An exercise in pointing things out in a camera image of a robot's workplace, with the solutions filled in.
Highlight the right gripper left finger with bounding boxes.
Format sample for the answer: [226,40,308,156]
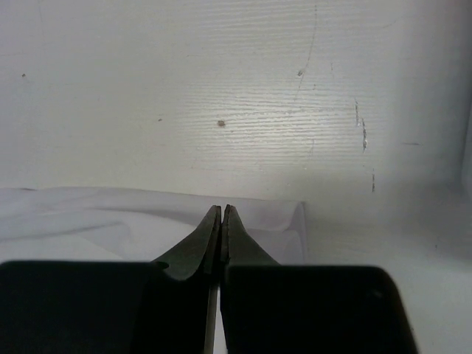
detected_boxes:
[1,206,220,353]

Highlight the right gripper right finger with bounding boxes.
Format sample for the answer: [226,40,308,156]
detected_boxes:
[220,205,417,353]

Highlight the white t shirt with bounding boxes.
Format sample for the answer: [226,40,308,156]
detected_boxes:
[1,187,307,264]

